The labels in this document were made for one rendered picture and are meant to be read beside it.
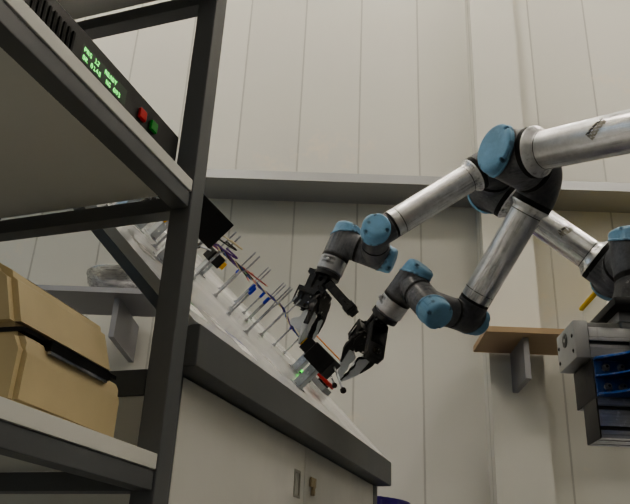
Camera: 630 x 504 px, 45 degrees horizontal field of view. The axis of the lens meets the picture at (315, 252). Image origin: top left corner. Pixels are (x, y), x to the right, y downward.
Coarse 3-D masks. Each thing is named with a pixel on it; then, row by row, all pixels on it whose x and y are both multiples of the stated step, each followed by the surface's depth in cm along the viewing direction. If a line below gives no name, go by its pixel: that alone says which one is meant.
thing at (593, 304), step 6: (594, 294) 411; (588, 300) 419; (594, 300) 412; (600, 300) 402; (582, 306) 428; (588, 306) 421; (594, 306) 411; (600, 306) 402; (588, 312) 420; (594, 312) 411; (588, 318) 420
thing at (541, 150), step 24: (600, 120) 149; (624, 120) 144; (480, 144) 173; (504, 144) 164; (528, 144) 162; (552, 144) 157; (576, 144) 153; (600, 144) 149; (624, 144) 145; (480, 168) 172; (504, 168) 166; (528, 168) 163; (552, 168) 163; (528, 192) 175
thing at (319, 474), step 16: (320, 464) 168; (336, 464) 179; (304, 480) 158; (320, 480) 167; (336, 480) 178; (352, 480) 190; (304, 496) 157; (320, 496) 166; (336, 496) 176; (352, 496) 188; (368, 496) 202
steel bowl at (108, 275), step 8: (104, 264) 408; (112, 264) 407; (88, 272) 415; (96, 272) 409; (104, 272) 407; (112, 272) 407; (120, 272) 407; (88, 280) 415; (96, 280) 409; (104, 280) 407; (112, 280) 407; (120, 280) 408; (128, 280) 409
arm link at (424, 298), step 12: (408, 288) 182; (420, 288) 180; (432, 288) 181; (408, 300) 182; (420, 300) 177; (432, 300) 176; (444, 300) 177; (456, 300) 182; (420, 312) 177; (432, 312) 175; (444, 312) 176; (456, 312) 181; (432, 324) 176; (444, 324) 178
